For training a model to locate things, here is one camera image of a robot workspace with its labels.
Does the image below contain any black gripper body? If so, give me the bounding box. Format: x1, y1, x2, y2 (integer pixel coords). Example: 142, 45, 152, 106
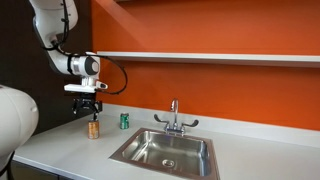
79, 92, 97, 109

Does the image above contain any small brown bottle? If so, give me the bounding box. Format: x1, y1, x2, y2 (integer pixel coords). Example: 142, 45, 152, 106
87, 119, 101, 140

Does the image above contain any green drink can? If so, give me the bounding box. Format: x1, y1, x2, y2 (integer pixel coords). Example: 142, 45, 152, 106
119, 112, 131, 131

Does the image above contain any stainless steel sink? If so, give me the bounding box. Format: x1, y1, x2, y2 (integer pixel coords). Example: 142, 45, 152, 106
109, 127, 221, 180

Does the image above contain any dark wood cabinet panel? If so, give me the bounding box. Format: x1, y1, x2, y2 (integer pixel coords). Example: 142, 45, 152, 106
0, 0, 94, 136

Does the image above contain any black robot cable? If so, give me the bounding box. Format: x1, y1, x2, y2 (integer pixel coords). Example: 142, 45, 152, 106
41, 0, 129, 96

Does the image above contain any chrome two-handle faucet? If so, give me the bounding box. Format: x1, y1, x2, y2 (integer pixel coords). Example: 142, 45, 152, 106
153, 98, 200, 136

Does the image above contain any white wall shelf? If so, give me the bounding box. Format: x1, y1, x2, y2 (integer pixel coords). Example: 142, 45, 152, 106
96, 50, 320, 69

